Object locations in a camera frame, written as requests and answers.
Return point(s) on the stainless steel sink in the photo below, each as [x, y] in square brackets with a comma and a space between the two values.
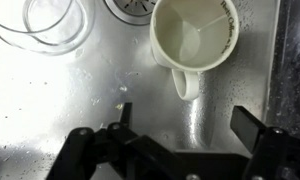
[42, 98]

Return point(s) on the white mug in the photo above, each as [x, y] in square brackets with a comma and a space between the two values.
[192, 36]

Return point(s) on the sink drain strainer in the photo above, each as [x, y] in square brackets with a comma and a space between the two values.
[134, 12]

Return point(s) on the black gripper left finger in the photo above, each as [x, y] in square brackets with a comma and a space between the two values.
[126, 114]

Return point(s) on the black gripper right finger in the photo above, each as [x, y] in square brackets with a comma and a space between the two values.
[246, 127]

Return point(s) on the clear glass bowl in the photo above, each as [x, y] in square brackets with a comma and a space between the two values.
[50, 27]

